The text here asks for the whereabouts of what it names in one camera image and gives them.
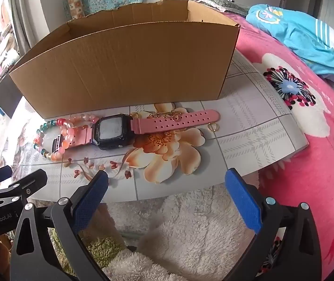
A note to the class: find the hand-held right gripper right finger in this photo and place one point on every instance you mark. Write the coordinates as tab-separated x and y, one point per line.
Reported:
243	202

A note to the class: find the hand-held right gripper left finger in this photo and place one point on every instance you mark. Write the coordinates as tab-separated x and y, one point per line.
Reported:
90	199

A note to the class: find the gold hoop earring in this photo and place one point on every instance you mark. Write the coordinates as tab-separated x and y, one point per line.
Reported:
209	126

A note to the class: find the gold knot bar charm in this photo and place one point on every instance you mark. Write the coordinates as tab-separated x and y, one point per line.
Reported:
155	113

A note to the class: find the brown cardboard box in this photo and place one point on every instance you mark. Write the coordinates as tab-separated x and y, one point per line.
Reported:
126	64

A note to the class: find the white fluffy blanket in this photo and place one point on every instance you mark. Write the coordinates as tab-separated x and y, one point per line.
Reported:
184	234

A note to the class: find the dark low table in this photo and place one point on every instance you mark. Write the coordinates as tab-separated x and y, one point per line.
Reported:
4	96

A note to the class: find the pink floral blanket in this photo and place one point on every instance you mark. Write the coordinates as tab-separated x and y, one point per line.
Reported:
316	166

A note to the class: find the grey curtain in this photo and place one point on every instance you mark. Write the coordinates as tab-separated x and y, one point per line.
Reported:
29	14

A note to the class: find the blue striped garment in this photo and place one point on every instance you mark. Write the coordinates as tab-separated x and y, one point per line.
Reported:
301	38

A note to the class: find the orange checked box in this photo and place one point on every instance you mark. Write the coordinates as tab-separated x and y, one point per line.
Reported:
76	5

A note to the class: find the grey lace cushion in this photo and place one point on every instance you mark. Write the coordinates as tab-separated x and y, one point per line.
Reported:
213	3

